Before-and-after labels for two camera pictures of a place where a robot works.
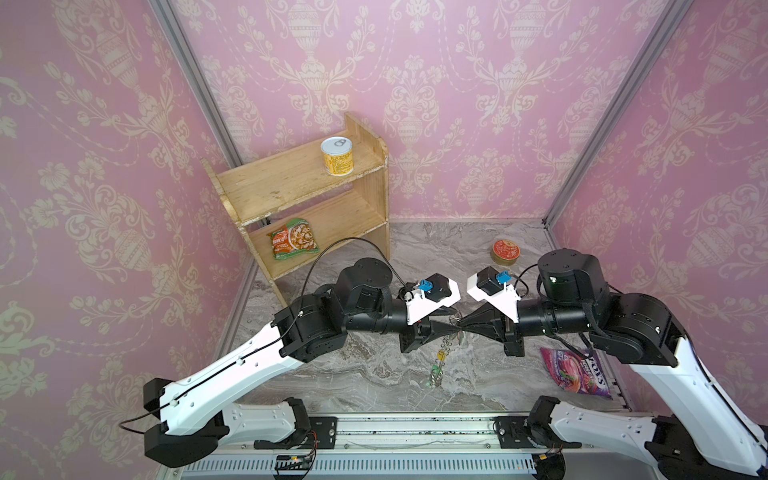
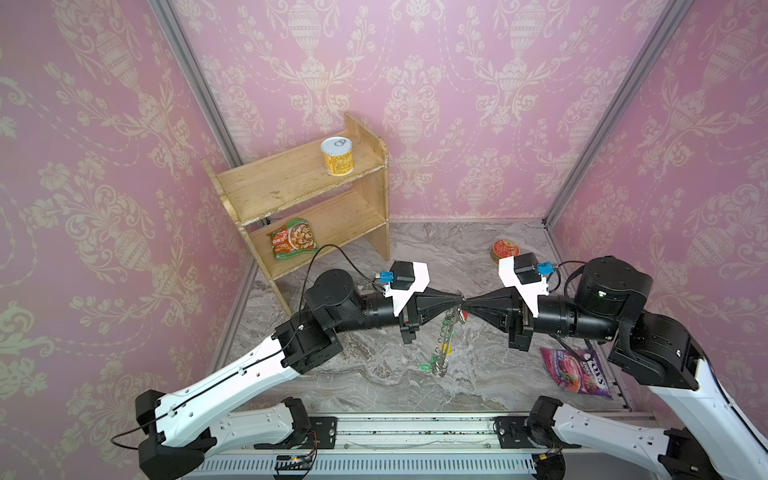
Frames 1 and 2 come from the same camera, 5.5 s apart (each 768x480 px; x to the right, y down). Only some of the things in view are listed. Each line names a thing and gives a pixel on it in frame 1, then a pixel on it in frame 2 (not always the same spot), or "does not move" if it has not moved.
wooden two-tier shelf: [339, 188] does not move
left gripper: [423, 328] to [412, 315]
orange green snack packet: [296, 236] does not move
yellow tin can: [338, 156] does not move
